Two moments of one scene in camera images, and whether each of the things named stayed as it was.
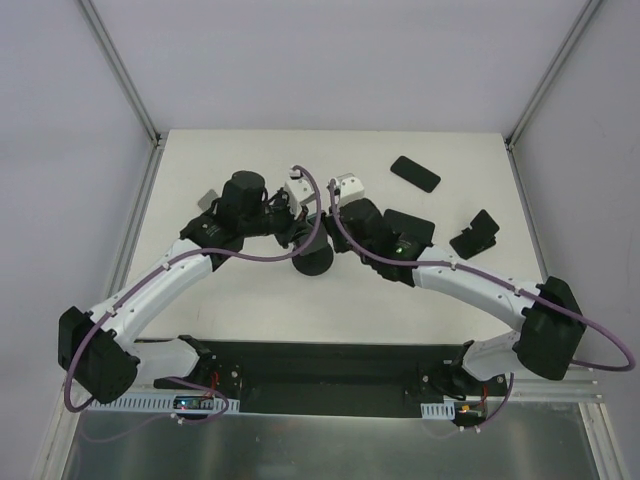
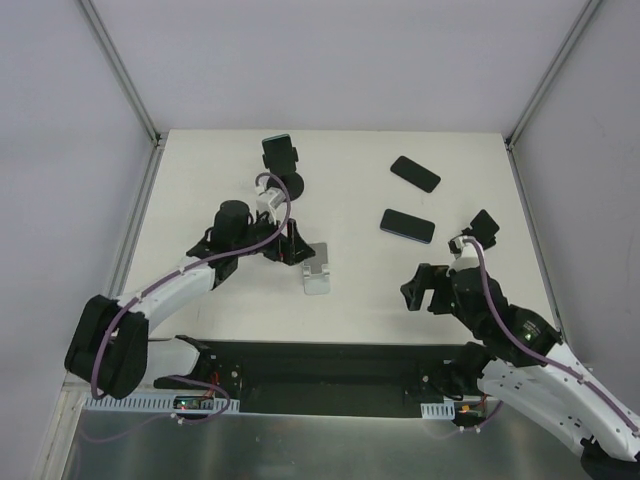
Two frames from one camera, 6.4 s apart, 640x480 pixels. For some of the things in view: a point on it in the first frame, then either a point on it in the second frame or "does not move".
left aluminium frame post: [121, 73] does not move
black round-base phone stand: [316, 258] → [292, 179]
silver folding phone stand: [207, 199] → [316, 271]
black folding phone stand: [479, 238] does not move
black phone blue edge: [421, 230] does not move
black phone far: [415, 174] does not move
